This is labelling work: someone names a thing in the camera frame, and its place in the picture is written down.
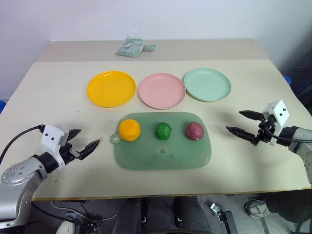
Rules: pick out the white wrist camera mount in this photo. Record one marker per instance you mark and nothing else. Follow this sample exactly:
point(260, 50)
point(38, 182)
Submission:
point(280, 109)
point(50, 136)

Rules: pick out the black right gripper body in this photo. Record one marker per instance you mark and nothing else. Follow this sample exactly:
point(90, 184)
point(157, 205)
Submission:
point(264, 135)

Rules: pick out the teal plastic wrapped pouch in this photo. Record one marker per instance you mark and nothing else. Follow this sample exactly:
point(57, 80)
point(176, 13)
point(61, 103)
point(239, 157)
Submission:
point(129, 48)

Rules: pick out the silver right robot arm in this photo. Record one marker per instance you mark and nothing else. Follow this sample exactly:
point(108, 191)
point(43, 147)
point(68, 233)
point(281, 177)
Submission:
point(304, 132)

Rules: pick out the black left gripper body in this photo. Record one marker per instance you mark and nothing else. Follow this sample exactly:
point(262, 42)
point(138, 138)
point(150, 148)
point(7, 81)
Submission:
point(67, 151)

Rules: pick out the grey white sneaker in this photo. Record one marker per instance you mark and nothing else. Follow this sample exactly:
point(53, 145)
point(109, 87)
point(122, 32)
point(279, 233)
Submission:
point(257, 208)

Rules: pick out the pink plastic plate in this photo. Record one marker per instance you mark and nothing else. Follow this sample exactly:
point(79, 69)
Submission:
point(162, 90)

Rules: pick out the dark black furniture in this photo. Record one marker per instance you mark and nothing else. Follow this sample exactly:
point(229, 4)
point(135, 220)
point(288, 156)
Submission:
point(299, 65)

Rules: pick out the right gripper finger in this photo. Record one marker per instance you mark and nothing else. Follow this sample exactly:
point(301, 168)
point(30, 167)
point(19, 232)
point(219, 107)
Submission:
point(241, 132)
point(253, 115)

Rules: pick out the dark trouser leg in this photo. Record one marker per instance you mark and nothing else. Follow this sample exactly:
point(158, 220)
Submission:
point(290, 204)

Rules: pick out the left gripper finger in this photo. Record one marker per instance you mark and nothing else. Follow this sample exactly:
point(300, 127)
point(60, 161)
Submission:
point(74, 134)
point(89, 149)

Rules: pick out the translucent green cutting board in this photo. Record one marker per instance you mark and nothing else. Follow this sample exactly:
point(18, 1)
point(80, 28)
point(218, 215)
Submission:
point(161, 153)

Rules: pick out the orange ball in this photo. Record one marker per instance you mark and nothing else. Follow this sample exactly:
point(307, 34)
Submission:
point(129, 129)

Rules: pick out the mint green plastic plate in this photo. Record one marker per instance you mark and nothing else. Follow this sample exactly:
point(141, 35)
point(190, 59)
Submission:
point(207, 84)

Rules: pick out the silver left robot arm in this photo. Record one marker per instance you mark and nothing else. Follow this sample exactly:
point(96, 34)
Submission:
point(17, 180)

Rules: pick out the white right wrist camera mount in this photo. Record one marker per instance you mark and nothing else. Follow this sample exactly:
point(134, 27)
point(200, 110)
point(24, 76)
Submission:
point(280, 109)

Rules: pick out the green ball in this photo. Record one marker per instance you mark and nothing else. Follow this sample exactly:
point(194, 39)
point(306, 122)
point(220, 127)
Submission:
point(163, 131)

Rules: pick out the black metal frame with caster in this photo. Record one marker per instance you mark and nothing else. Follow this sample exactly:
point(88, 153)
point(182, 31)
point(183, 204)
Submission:
point(225, 218)

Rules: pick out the dark red ball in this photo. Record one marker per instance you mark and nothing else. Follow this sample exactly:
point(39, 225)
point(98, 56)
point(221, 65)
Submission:
point(194, 131)

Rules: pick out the dark grey rounded shape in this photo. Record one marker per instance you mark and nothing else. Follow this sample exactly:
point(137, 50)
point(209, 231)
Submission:
point(129, 217)
point(195, 217)

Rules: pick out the white rounded shell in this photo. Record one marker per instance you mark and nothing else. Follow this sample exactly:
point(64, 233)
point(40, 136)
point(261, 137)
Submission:
point(67, 227)

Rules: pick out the blue plastic object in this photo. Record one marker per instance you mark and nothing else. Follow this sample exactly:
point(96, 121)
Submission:
point(288, 79)
point(2, 105)

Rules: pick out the yellow plastic plate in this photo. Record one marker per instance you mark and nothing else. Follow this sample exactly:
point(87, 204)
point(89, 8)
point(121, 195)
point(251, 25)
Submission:
point(111, 89)

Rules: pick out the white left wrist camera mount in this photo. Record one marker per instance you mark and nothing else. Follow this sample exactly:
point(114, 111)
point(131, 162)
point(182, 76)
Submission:
point(50, 136)

